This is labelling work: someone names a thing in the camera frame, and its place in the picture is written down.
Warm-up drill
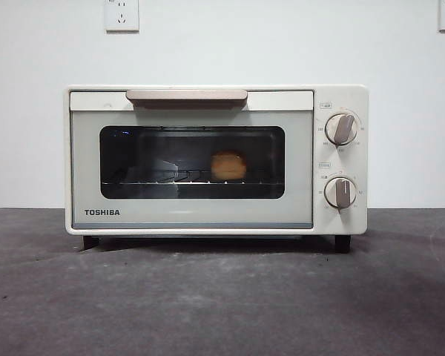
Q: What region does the golden brown bread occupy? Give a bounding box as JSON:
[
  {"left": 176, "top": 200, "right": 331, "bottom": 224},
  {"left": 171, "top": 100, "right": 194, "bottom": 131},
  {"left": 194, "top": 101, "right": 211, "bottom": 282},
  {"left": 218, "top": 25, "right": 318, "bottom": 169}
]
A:
[{"left": 210, "top": 149, "right": 248, "bottom": 182}]

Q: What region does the oven door with beige handle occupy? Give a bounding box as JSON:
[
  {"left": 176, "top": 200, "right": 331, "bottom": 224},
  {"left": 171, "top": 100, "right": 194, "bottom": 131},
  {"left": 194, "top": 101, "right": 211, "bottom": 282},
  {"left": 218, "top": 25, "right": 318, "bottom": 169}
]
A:
[{"left": 70, "top": 89, "right": 314, "bottom": 230}]

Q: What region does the cream oven timer knob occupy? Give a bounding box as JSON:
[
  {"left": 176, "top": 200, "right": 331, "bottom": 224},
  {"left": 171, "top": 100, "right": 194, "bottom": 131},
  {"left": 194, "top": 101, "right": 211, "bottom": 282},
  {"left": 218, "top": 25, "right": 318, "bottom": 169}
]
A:
[{"left": 324, "top": 176, "right": 358, "bottom": 211}]

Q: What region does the cream oven temperature knob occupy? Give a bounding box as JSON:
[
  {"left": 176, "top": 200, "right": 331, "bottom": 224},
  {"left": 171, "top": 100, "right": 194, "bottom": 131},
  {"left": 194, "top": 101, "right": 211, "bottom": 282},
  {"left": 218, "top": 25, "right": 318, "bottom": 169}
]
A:
[{"left": 324, "top": 113, "right": 359, "bottom": 146}]

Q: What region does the white Toshiba toaster oven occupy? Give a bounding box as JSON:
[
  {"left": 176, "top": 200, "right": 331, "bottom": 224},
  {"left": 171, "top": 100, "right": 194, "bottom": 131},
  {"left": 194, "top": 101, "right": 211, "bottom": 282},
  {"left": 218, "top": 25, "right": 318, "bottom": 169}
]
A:
[{"left": 63, "top": 84, "right": 370, "bottom": 254}]

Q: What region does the metal wire oven rack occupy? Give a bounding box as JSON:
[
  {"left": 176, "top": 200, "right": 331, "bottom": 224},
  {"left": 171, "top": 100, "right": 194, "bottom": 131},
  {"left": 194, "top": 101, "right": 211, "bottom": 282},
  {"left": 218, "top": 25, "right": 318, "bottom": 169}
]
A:
[{"left": 101, "top": 171, "right": 285, "bottom": 185}]

